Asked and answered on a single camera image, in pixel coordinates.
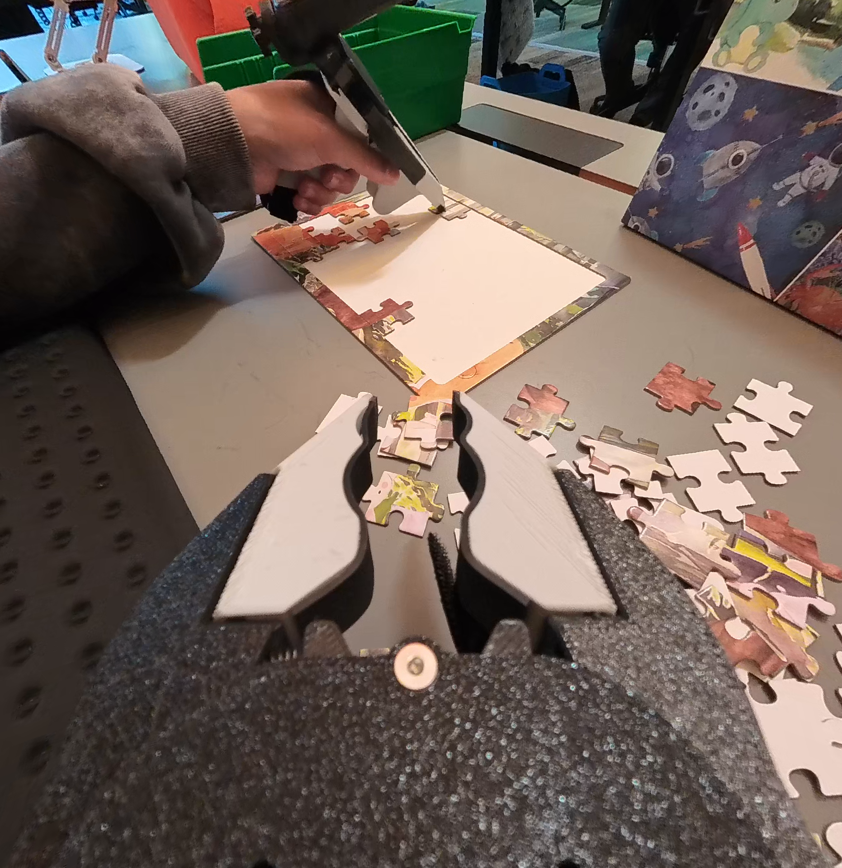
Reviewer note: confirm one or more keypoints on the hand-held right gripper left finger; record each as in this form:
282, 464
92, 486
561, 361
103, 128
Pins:
292, 542

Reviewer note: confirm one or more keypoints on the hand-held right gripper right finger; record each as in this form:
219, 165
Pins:
529, 542

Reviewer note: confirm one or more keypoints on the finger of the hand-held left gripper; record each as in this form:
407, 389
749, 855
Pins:
394, 196
373, 115

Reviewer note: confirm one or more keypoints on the red and white puzzle piece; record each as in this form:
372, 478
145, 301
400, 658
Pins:
377, 232

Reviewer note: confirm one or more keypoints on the yellow and grey puzzle piece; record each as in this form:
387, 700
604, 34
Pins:
456, 214

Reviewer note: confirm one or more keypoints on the cardboard puzzle frame tray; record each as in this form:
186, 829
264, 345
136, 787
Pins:
475, 291

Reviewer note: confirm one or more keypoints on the pile of puzzle pieces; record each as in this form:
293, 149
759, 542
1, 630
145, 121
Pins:
767, 576

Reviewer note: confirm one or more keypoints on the dark desk inset panel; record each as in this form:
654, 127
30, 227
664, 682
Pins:
543, 135

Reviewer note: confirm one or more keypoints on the person's left hand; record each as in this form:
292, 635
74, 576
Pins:
292, 129

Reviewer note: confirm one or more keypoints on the orange and tan puzzle piece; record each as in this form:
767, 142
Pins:
353, 213

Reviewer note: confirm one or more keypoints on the green plastic bin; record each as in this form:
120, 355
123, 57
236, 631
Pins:
428, 68
231, 64

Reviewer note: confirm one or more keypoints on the red curl-print puzzle piece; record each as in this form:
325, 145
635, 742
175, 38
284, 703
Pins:
333, 237

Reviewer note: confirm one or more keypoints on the orange panel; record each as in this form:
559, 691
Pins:
190, 27

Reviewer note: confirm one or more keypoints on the orange corner puzzle piece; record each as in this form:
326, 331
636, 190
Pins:
289, 239

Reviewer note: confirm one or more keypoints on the brown puzzle piece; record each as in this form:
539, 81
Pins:
387, 313

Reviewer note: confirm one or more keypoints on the blue basket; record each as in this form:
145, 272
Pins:
529, 85

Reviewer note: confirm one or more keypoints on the white table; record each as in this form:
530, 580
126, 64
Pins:
122, 47

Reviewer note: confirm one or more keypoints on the tan perforated strut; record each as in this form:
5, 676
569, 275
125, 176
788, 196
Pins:
103, 30
55, 34

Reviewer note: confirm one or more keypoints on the black dimpled chair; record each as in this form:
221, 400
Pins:
55, 508

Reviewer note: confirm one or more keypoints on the printed puzzle box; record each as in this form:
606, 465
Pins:
746, 169

